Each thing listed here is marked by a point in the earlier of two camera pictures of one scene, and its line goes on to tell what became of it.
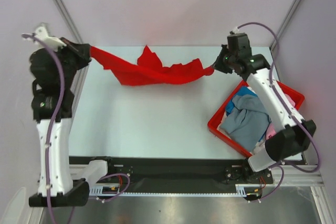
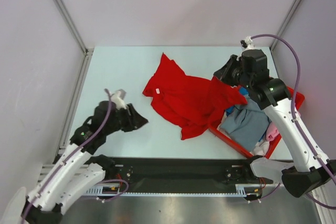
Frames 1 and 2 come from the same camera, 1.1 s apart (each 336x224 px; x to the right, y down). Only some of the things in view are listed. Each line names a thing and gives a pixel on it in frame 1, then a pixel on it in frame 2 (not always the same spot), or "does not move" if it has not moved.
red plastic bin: x=213 y=125 does not move
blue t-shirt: x=244 y=90 does not move
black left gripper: x=81 y=51 → x=135 y=119
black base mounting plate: x=175 y=175 does not move
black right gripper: x=218 y=64 → x=222 y=74
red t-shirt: x=148 y=70 → x=191 y=104
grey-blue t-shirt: x=248 y=121 does not move
